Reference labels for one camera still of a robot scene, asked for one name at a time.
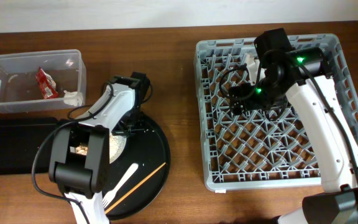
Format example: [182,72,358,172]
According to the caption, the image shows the rice and peanut leftovers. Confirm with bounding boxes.
[70,134,126,164]

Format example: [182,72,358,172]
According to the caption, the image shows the round black serving tray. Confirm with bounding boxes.
[103,114,170,221]

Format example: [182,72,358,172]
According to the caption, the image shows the grey plate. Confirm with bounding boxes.
[109,134,126,164]

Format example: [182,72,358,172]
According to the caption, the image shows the clear plastic waste bin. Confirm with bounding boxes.
[0,49,86,113]

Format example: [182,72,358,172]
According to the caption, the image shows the black rectangular tray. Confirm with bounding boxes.
[0,117,59,175]

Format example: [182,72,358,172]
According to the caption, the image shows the white plastic fork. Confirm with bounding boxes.
[102,163,139,208]

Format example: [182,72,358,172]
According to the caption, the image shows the white tissue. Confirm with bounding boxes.
[63,90,83,107]

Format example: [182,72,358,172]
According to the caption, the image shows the grey dishwasher rack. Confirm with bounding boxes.
[195,34,358,191]

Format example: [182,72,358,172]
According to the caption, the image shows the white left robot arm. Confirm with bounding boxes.
[31,72,150,223]

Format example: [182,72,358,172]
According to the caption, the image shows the wooden chopstick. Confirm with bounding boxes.
[105,162,166,214]

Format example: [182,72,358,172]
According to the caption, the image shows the red snack wrapper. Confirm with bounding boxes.
[35,67,58,99]

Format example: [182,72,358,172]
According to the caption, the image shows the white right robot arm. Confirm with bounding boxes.
[223,28,358,223]

